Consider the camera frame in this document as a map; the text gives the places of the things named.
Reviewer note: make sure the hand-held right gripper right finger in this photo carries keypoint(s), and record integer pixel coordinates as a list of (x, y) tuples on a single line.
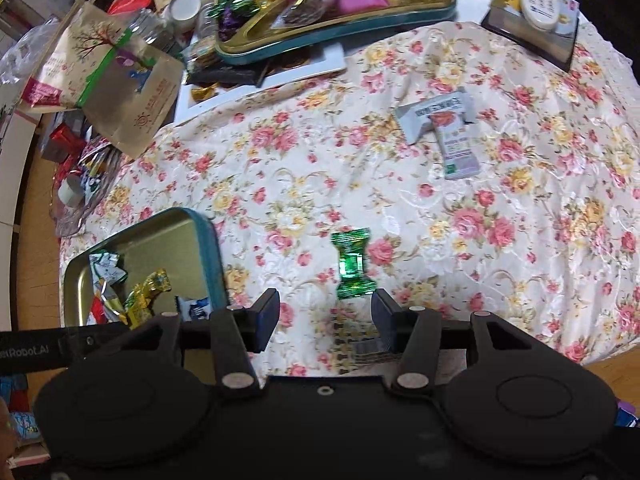
[(384, 317)]

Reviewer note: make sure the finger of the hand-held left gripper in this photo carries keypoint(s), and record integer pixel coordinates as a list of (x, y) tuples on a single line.
[(87, 341)]

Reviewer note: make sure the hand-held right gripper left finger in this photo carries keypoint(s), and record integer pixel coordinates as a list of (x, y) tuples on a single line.
[(266, 317)]

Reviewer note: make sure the red snack packet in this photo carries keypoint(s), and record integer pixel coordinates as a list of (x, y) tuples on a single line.
[(102, 312)]

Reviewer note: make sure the green candy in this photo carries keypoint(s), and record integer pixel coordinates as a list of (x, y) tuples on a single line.
[(354, 262)]

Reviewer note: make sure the blue white snack packet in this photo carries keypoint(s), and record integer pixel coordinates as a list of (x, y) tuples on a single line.
[(194, 309)]

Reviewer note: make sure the gold candy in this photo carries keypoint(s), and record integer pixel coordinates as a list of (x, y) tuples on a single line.
[(145, 295)]

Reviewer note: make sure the gold tin tray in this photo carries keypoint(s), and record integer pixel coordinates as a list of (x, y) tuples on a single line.
[(170, 240)]

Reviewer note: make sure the glass plate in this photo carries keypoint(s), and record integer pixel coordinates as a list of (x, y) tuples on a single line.
[(75, 220)]

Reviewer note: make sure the floral tablecloth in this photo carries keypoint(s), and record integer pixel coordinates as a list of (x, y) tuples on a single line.
[(500, 260)]

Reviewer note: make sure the white tape roll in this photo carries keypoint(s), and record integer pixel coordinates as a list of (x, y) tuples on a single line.
[(71, 191)]

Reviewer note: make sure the white orange stick packet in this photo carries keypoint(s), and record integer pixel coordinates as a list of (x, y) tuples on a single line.
[(457, 147)]

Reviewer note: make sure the red gift box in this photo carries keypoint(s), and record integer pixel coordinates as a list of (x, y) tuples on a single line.
[(67, 139)]

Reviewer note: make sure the grey snack packet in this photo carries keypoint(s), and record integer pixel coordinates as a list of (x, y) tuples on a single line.
[(425, 110)]

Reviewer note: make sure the brown paper bag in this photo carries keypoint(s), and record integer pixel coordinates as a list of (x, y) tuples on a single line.
[(120, 90)]

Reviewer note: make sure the white box of gold chocolates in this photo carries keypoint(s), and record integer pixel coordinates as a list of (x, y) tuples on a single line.
[(310, 67)]

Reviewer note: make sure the large tin tray of sweets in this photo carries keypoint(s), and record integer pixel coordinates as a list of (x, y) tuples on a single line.
[(280, 40)]

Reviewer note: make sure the clear plastic bag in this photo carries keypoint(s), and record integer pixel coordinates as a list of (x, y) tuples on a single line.
[(25, 55)]

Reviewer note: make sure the jar with white lid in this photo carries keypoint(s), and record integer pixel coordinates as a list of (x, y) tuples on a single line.
[(184, 9)]

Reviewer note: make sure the book with yellow cartoon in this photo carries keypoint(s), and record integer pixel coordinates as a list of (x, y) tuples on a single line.
[(550, 35)]

